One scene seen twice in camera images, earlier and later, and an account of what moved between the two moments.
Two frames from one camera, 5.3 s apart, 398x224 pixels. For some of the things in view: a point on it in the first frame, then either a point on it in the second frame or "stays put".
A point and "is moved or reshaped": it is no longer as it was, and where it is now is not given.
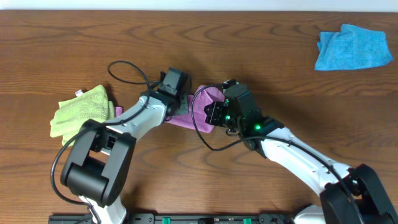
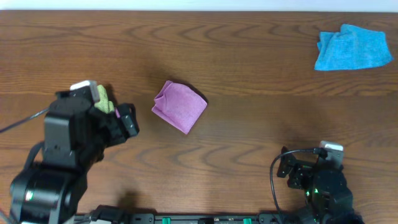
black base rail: [185, 218] stays put
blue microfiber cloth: [352, 47] stays put
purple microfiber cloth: [196, 117] is moved or reshaped
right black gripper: [212, 117] -> [301, 170]
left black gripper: [181, 106] -> [113, 125]
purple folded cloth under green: [118, 111] stays put
